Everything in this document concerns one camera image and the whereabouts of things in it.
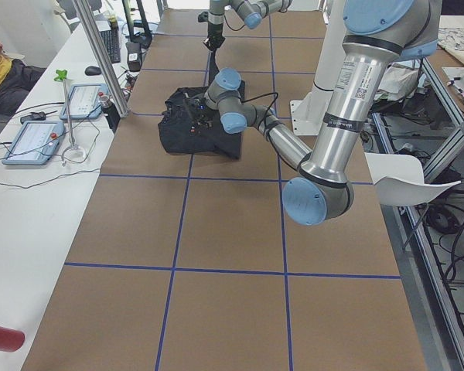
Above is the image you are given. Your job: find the small black handheld device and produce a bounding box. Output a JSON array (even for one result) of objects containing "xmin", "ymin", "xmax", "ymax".
[{"xmin": 20, "ymin": 111, "xmax": 46, "ymax": 124}]

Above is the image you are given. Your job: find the black computer mouse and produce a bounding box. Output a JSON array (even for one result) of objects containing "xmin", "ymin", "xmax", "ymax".
[{"xmin": 84, "ymin": 66, "xmax": 101, "ymax": 76}]

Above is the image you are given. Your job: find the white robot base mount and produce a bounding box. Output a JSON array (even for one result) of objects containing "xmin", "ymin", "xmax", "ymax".
[{"xmin": 290, "ymin": 0, "xmax": 346, "ymax": 136}]

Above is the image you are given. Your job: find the far blue teach pendant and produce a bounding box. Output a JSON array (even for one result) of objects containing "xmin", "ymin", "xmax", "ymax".
[{"xmin": 59, "ymin": 83, "xmax": 108, "ymax": 121}]

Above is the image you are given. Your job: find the person in yellow shirt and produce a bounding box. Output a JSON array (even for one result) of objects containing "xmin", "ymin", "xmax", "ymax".
[{"xmin": 0, "ymin": 42, "xmax": 46, "ymax": 117}]

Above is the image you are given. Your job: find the near blue teach pendant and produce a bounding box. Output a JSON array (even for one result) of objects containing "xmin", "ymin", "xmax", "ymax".
[{"xmin": 2, "ymin": 121, "xmax": 65, "ymax": 165}]

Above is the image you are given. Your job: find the red cylinder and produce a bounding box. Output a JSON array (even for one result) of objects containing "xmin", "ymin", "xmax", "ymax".
[{"xmin": 0, "ymin": 326, "xmax": 25, "ymax": 352}]

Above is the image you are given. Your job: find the aluminium frame post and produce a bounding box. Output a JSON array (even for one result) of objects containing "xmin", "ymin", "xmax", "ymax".
[{"xmin": 73, "ymin": 0, "xmax": 129, "ymax": 118}]

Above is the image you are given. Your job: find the white plastic chair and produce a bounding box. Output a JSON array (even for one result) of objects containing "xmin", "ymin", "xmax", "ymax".
[{"xmin": 365, "ymin": 153, "xmax": 461, "ymax": 206}]

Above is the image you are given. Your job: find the metal stand with green clip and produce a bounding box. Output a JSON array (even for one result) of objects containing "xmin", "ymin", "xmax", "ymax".
[{"xmin": 54, "ymin": 70, "xmax": 87, "ymax": 167}]

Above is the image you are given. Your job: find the black graphic t-shirt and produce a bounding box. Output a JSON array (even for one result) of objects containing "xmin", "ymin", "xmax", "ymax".
[{"xmin": 158, "ymin": 87, "xmax": 242, "ymax": 159}]

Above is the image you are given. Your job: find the blue teach pendant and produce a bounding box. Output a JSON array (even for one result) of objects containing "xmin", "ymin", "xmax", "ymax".
[
  {"xmin": 59, "ymin": 83, "xmax": 108, "ymax": 121},
  {"xmin": 2, "ymin": 121, "xmax": 65, "ymax": 165}
]

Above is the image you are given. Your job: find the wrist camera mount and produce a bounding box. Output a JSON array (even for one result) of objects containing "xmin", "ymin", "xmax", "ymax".
[{"xmin": 198, "ymin": 12, "xmax": 209, "ymax": 22}]

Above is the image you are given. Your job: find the black monitor stand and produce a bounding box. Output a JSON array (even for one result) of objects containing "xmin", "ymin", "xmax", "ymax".
[{"xmin": 121, "ymin": 0, "xmax": 153, "ymax": 49}]

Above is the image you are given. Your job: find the black keyboard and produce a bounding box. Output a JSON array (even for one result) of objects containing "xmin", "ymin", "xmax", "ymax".
[{"xmin": 99, "ymin": 29, "xmax": 121, "ymax": 63}]

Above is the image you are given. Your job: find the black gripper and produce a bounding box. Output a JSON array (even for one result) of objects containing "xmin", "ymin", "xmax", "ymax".
[
  {"xmin": 203, "ymin": 23, "xmax": 225, "ymax": 49},
  {"xmin": 184, "ymin": 97, "xmax": 216, "ymax": 128}
]

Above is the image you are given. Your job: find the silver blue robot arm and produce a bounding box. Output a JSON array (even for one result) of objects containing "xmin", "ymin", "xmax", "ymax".
[
  {"xmin": 201, "ymin": 0, "xmax": 292, "ymax": 52},
  {"xmin": 202, "ymin": 1, "xmax": 442, "ymax": 226}
]

